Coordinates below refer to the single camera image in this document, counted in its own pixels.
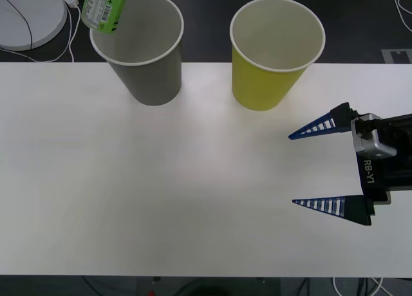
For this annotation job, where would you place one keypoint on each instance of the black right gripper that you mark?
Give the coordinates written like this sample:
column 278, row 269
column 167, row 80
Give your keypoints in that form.
column 396, row 173

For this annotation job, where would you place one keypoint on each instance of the yellow-green plastic waste bin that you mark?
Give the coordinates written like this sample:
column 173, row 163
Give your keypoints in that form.
column 260, row 90

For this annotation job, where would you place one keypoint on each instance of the green plastic bottle black cap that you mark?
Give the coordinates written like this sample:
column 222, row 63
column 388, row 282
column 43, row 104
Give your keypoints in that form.
column 103, row 9

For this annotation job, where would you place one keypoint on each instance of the white round disc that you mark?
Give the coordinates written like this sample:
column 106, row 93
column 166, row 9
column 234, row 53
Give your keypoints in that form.
column 35, row 19

